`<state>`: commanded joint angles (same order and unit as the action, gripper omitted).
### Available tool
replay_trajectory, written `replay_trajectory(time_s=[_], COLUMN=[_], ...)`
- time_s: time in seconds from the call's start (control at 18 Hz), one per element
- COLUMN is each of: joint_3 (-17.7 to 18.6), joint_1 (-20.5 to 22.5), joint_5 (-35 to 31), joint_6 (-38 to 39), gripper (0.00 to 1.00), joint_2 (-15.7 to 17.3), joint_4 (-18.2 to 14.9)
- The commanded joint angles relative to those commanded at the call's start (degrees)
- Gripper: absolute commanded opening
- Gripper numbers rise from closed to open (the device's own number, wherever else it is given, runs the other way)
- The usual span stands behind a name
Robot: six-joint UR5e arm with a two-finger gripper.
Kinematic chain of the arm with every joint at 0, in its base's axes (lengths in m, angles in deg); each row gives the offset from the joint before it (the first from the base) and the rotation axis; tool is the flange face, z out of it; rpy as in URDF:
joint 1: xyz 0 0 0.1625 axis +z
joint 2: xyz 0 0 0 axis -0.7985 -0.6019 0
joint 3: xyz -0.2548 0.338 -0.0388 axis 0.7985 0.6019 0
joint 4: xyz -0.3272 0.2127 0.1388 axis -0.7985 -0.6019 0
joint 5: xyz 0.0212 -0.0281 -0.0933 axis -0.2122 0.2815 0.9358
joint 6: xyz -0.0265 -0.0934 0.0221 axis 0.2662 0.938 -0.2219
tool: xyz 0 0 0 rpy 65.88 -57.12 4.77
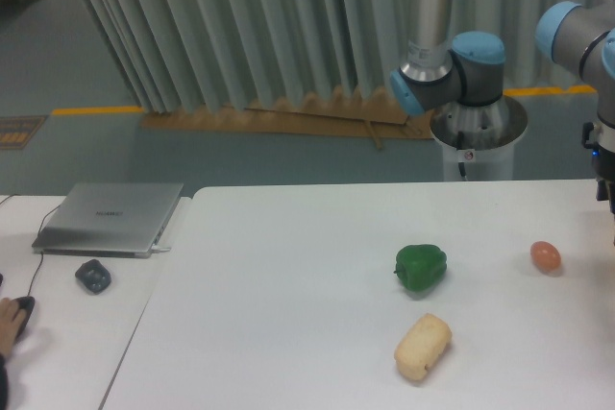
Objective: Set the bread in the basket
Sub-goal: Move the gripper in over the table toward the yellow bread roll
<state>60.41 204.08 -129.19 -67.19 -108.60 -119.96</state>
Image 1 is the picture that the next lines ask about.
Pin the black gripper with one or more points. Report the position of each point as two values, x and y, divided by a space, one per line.
598 138

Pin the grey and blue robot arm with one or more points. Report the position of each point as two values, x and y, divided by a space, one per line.
461 80

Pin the dark sleeved forearm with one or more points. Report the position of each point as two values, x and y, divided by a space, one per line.
4 384

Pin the beige bread loaf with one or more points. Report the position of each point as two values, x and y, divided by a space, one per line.
420 349

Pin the person's hand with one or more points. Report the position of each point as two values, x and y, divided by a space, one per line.
12 318

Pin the brown egg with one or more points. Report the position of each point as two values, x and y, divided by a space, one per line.
545 256

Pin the green bell pepper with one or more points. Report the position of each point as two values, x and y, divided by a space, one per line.
420 267

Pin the brown cardboard sheet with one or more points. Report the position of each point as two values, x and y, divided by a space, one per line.
377 117

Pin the grey pleated curtain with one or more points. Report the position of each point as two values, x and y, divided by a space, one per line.
186 54

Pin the silver closed laptop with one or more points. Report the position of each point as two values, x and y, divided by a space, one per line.
110 219

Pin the black 3D mouse controller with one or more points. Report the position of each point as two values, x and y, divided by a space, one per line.
94 276

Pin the black computer mouse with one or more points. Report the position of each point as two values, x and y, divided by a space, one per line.
26 304

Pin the white cylindrical robot pedestal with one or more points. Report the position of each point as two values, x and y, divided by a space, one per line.
478 144

